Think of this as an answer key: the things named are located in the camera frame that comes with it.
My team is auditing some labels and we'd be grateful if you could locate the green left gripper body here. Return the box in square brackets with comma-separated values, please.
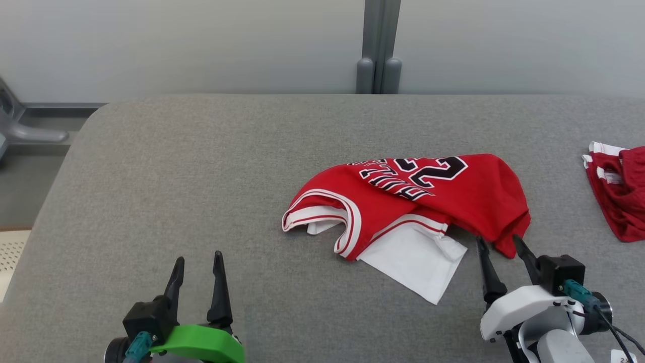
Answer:
[150, 324, 246, 363]

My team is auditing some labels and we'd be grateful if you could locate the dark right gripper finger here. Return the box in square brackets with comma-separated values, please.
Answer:
[476, 237, 508, 306]
[512, 234, 542, 284]

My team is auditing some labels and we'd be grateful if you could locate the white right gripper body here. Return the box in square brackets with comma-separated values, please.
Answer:
[480, 285, 575, 343]

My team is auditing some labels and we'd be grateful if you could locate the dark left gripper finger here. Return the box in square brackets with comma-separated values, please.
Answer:
[162, 256, 185, 323]
[207, 251, 233, 327]

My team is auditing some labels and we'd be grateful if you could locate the red basketball jersey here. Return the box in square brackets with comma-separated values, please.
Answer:
[281, 153, 532, 306]

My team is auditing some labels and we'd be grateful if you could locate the red shorts white stripe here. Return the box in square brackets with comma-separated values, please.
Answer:
[582, 141, 645, 243]

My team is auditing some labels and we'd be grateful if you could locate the beige perforated floor panel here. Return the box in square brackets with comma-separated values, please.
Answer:
[0, 229, 32, 303]

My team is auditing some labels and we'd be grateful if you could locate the right arm teal-plug black cable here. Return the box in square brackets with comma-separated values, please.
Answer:
[563, 280, 645, 363]

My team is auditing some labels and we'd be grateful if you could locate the arm teal-plug black cable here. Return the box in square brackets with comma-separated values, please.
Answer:
[563, 280, 645, 363]
[123, 331, 154, 363]

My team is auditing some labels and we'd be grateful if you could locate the left arm teal-plug black cable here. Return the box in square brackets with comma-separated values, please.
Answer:
[123, 331, 154, 363]

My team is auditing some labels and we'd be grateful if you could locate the grey partition frame foot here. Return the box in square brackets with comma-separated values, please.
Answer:
[0, 76, 70, 163]

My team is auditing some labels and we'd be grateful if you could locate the grey partition post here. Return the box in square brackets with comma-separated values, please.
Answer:
[355, 0, 403, 95]

